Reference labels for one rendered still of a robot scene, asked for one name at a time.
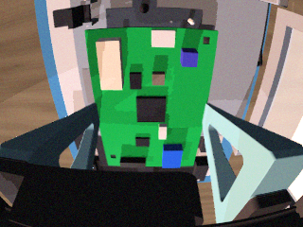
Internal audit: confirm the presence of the green circuit board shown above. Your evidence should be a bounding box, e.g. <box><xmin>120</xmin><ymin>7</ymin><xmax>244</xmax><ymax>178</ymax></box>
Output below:
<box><xmin>84</xmin><ymin>26</ymin><xmax>219</xmax><ymax>168</ymax></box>

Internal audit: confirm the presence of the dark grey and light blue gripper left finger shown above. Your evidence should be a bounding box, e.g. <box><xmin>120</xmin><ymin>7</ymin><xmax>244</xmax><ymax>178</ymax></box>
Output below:
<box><xmin>0</xmin><ymin>103</ymin><xmax>100</xmax><ymax>170</ymax></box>

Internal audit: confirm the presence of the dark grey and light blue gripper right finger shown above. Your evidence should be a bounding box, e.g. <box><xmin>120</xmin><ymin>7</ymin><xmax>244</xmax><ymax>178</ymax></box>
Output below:
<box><xmin>202</xmin><ymin>103</ymin><xmax>303</xmax><ymax>223</ymax></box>

